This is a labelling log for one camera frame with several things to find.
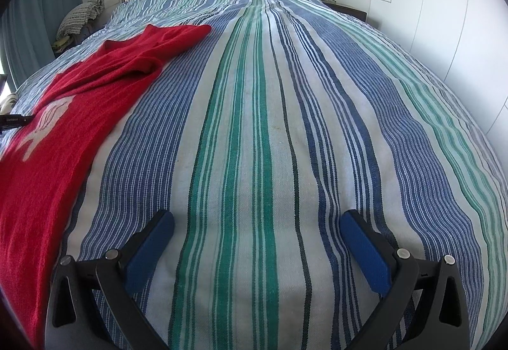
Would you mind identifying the pile of checked clothes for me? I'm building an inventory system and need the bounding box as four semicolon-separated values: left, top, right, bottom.
56;0;104;41

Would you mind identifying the dark wooden nightstand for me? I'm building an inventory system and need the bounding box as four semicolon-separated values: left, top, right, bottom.
321;0;368;21

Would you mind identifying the white wardrobe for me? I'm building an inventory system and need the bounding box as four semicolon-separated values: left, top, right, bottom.
367;0;508;160

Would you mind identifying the red sweater with rabbit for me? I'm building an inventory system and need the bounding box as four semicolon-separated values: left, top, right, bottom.
0;24;212;349

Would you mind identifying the striped bedspread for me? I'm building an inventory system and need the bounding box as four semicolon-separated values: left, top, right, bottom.
0;0;508;350

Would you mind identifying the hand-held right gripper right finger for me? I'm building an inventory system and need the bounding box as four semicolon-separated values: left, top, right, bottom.
340;209;471;350

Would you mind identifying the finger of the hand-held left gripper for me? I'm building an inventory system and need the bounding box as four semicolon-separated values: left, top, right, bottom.
0;114;35;133

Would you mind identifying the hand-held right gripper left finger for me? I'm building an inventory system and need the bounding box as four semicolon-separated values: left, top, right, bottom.
45;209;175;350

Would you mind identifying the blue curtain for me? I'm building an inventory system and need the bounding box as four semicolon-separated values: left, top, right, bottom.
0;0;84;91

